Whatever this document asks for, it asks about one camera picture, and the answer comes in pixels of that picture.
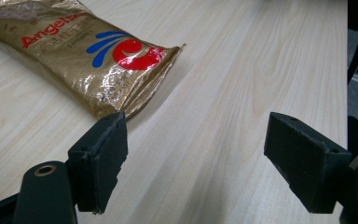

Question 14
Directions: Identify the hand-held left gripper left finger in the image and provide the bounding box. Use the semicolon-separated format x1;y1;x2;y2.
12;111;129;224

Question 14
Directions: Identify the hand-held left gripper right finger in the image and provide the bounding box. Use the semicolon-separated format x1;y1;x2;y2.
263;111;358;224

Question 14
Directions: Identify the gold foil packet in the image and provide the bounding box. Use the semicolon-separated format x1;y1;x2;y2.
0;0;186;120

